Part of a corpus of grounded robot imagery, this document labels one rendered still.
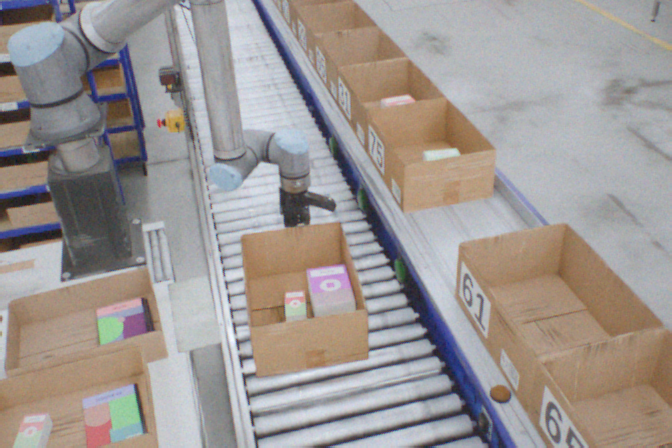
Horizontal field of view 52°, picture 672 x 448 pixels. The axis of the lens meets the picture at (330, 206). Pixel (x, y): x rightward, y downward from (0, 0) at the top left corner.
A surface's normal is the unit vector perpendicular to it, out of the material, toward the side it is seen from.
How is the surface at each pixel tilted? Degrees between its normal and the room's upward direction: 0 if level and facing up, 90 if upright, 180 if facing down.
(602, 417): 1
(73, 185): 90
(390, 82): 90
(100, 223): 90
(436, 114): 90
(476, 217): 0
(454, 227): 0
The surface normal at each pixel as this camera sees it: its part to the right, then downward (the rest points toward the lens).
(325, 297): -0.05, -0.83
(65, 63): 0.91, 0.12
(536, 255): 0.23, 0.52
